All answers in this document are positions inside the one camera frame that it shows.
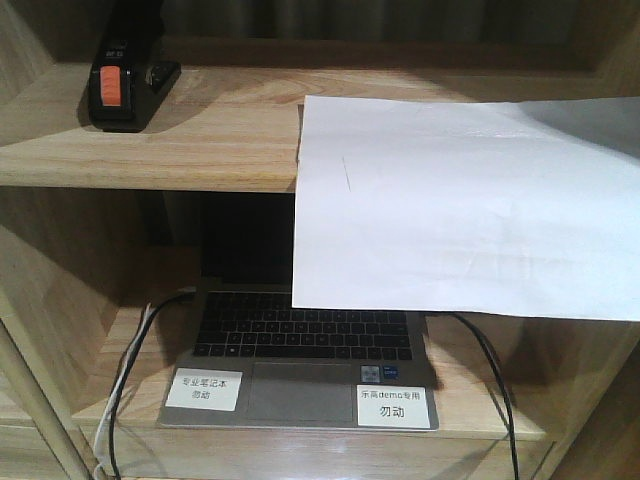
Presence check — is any wooden shelf unit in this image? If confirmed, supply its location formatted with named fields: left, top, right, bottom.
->
left=1, top=1, right=639, bottom=479

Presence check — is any black cable right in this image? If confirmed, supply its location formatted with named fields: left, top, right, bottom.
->
left=449, top=312, right=522, bottom=480

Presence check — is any grey curtain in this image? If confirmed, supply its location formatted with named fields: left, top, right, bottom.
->
left=162, top=0, right=578, bottom=45

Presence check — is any white label sticker right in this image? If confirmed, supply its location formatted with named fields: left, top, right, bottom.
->
left=357, top=385, right=431, bottom=430

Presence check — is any white paper sheet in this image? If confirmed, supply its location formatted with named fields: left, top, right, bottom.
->
left=293, top=96, right=639, bottom=321

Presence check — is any black stapler with orange button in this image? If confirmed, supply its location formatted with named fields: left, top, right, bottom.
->
left=88, top=1, right=181, bottom=133

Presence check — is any white label sticker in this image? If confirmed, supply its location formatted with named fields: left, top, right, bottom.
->
left=357, top=385, right=431, bottom=430
left=165, top=368, right=243, bottom=412

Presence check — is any black cable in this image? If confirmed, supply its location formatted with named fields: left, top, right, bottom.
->
left=449, top=312, right=522, bottom=480
left=108, top=292, right=193, bottom=480

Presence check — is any white cable left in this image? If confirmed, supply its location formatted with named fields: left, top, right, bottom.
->
left=91, top=285, right=197, bottom=480

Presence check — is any black cable left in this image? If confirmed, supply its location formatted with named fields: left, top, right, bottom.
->
left=108, top=292, right=193, bottom=480

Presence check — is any silver laptop with black keys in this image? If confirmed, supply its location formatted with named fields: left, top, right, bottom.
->
left=159, top=193, right=439, bottom=431

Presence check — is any white label sticker left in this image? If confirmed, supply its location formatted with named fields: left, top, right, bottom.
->
left=165, top=368, right=243, bottom=412

